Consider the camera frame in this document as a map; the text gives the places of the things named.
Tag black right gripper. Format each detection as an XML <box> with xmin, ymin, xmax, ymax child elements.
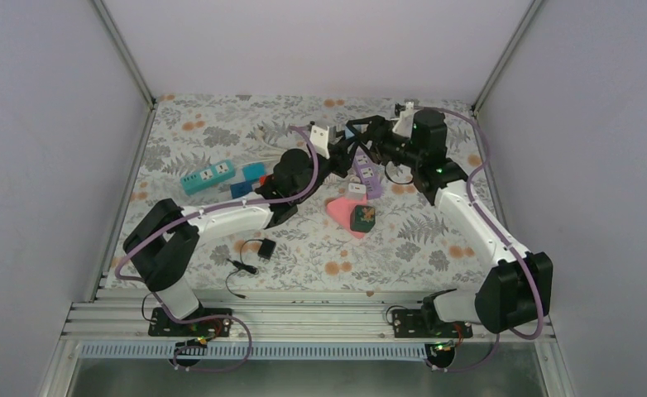
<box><xmin>346</xmin><ymin>116</ymin><xmax>421</xmax><ymax>168</ymax></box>

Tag dark green cube socket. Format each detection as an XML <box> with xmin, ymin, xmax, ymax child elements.
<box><xmin>350</xmin><ymin>205</ymin><xmax>376</xmax><ymax>233</ymax></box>

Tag blue cube socket adapter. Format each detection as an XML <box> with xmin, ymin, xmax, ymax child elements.
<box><xmin>230</xmin><ymin>180</ymin><xmax>256</xmax><ymax>199</ymax></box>

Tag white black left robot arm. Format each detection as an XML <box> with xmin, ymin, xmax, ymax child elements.
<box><xmin>123</xmin><ymin>138</ymin><xmax>358</xmax><ymax>335</ymax></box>

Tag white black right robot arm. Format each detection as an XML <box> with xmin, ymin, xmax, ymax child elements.
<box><xmin>346</xmin><ymin>108</ymin><xmax>553</xmax><ymax>340</ymax></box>

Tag cyan flat plug adapter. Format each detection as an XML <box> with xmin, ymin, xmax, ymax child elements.
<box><xmin>242</xmin><ymin>162</ymin><xmax>266</xmax><ymax>181</ymax></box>

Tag purple power strip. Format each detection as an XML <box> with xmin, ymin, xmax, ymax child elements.
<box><xmin>352</xmin><ymin>150</ymin><xmax>384</xmax><ymax>200</ymax></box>

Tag pink power strip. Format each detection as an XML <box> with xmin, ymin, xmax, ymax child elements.
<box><xmin>325</xmin><ymin>196</ymin><xmax>367</xmax><ymax>239</ymax></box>

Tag floral patterned table mat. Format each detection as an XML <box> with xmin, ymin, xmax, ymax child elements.
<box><xmin>121</xmin><ymin>94</ymin><xmax>488</xmax><ymax>294</ymax></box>

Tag teal power strip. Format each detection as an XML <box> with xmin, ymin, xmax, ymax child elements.
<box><xmin>180</xmin><ymin>160</ymin><xmax>236</xmax><ymax>195</ymax></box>

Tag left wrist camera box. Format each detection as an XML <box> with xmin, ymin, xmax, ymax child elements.
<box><xmin>309</xmin><ymin>124</ymin><xmax>331</xmax><ymax>160</ymax></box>

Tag white coiled power cable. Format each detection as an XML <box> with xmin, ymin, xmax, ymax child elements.
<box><xmin>247</xmin><ymin>124</ymin><xmax>297</xmax><ymax>163</ymax></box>

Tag black small charger with cable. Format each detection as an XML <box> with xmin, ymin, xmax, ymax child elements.
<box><xmin>224</xmin><ymin>238</ymin><xmax>277</xmax><ymax>299</ymax></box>

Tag aluminium corner frame rail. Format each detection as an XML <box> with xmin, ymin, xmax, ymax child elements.
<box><xmin>90</xmin><ymin>0</ymin><xmax>156</xmax><ymax>111</ymax></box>

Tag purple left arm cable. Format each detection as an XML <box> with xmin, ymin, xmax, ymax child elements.
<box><xmin>113</xmin><ymin>126</ymin><xmax>320</xmax><ymax>374</ymax></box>

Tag aluminium front rail base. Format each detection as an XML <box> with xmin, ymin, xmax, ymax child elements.
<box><xmin>60</xmin><ymin>290</ymin><xmax>556</xmax><ymax>360</ymax></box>

